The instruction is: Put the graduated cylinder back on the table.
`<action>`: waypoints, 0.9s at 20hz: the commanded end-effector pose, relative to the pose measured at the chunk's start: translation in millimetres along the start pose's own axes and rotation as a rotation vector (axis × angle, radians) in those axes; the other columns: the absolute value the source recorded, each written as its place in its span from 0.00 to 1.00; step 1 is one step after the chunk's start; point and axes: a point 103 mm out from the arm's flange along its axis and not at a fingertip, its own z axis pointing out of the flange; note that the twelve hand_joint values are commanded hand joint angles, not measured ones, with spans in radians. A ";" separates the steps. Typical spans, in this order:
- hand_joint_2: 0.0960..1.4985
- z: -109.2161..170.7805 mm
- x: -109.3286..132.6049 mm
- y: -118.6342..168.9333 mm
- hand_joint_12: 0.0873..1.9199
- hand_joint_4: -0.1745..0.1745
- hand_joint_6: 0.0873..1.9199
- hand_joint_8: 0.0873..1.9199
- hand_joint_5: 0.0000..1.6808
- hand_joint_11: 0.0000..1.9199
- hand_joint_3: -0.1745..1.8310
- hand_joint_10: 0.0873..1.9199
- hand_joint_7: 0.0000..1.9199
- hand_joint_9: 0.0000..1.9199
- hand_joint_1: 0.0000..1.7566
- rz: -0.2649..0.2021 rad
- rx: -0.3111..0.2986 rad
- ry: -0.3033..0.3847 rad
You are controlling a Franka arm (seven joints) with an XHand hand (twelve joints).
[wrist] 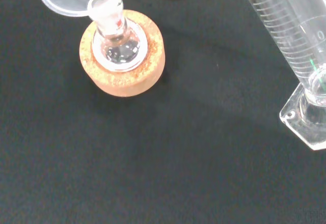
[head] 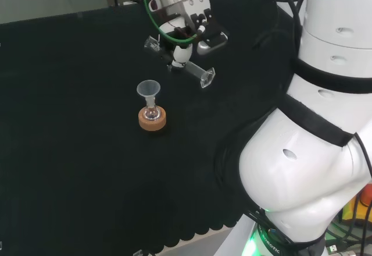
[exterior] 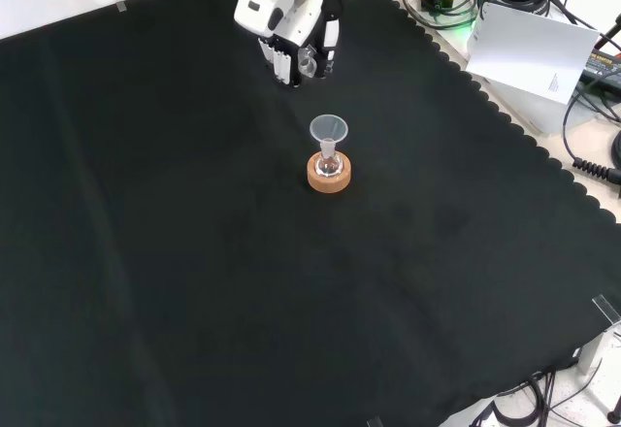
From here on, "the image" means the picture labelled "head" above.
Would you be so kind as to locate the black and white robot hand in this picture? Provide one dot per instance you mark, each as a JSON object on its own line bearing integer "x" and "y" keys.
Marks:
{"x": 203, "y": 4}

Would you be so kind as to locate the clear tape piece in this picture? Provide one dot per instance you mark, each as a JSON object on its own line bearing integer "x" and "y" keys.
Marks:
{"x": 137, "y": 252}

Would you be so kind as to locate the yellow stop button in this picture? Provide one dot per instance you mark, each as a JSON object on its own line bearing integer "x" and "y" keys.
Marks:
{"x": 359, "y": 206}

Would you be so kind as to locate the black cloth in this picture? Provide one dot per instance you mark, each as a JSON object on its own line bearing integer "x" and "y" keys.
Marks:
{"x": 72, "y": 122}

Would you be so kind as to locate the clear glass graduated cylinder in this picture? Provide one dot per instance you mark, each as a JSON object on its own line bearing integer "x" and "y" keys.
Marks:
{"x": 196, "y": 70}

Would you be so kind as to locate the clear round-bottom flask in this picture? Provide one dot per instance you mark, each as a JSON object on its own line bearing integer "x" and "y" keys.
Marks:
{"x": 151, "y": 113}

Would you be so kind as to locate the clear plastic funnel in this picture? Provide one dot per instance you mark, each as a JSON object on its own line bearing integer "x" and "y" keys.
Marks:
{"x": 148, "y": 88}

